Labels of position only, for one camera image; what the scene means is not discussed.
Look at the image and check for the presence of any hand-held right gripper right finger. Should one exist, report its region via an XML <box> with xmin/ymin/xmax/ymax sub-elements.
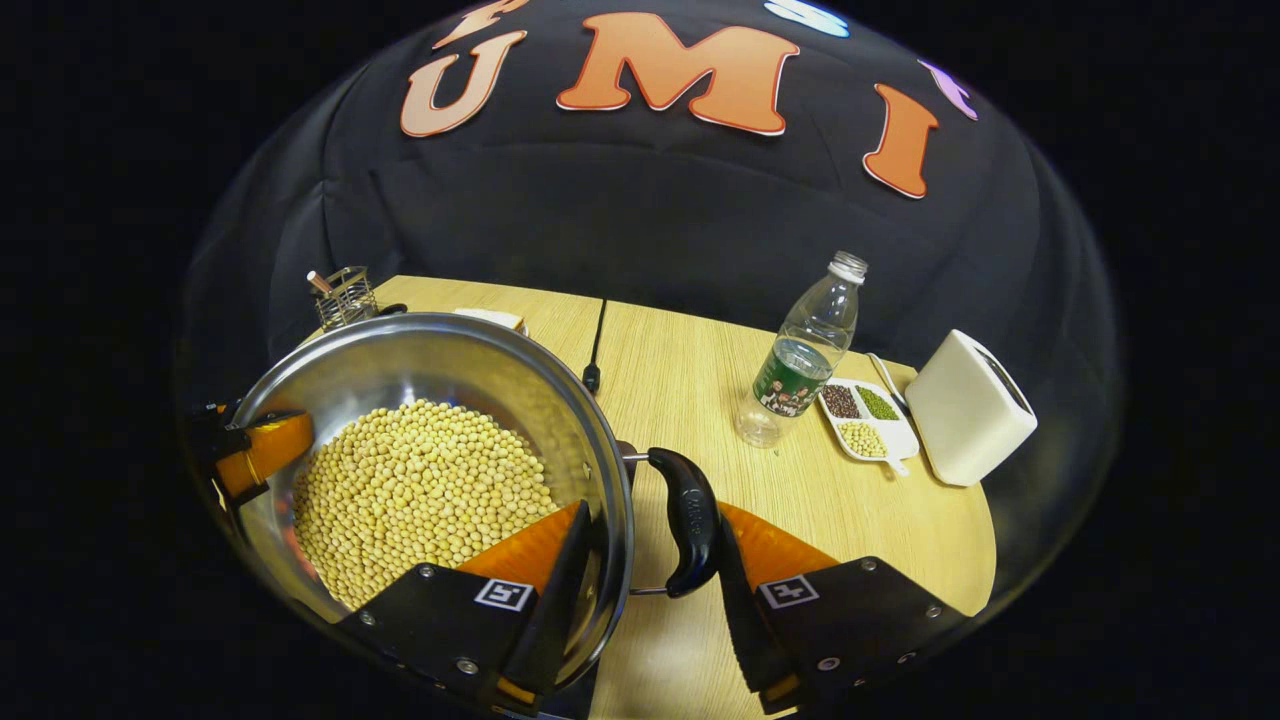
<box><xmin>718</xmin><ymin>503</ymin><xmax>971</xmax><ymax>713</ymax></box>

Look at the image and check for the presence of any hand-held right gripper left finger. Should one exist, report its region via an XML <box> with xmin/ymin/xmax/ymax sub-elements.
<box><xmin>335</xmin><ymin>500</ymin><xmax>593</xmax><ymax>713</ymax></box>

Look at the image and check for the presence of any pile of yellow soybeans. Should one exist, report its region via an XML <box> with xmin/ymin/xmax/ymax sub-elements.
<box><xmin>292</xmin><ymin>400</ymin><xmax>561</xmax><ymax>611</ymax></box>

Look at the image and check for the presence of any stainless steel pot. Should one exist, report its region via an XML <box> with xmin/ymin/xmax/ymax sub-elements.
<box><xmin>232</xmin><ymin>312</ymin><xmax>721</xmax><ymax>691</ymax></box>

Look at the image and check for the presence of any small pile of soybeans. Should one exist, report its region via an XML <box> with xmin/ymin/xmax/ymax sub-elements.
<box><xmin>838</xmin><ymin>421</ymin><xmax>887</xmax><ymax>459</ymax></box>

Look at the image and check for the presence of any white divided dish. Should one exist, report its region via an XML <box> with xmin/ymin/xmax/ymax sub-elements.
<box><xmin>817</xmin><ymin>378</ymin><xmax>921</xmax><ymax>477</ymax></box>

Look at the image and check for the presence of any clear plastic water bottle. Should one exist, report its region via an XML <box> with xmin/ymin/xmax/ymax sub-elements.
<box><xmin>735</xmin><ymin>250</ymin><xmax>869</xmax><ymax>449</ymax></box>

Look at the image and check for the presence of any white toaster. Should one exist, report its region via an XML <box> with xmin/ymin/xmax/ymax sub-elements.
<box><xmin>905</xmin><ymin>329</ymin><xmax>1039</xmax><ymax>488</ymax></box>

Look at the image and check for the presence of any wire mesh holder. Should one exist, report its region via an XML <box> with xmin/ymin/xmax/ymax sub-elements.
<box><xmin>318</xmin><ymin>265</ymin><xmax>379</xmax><ymax>331</ymax></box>

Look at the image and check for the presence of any black cooktop cable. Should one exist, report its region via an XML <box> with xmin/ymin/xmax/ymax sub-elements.
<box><xmin>583</xmin><ymin>298</ymin><xmax>609</xmax><ymax>394</ymax></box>

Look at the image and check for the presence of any white toaster cable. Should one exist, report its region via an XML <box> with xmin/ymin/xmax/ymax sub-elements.
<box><xmin>868</xmin><ymin>352</ymin><xmax>911</xmax><ymax>413</ymax></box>

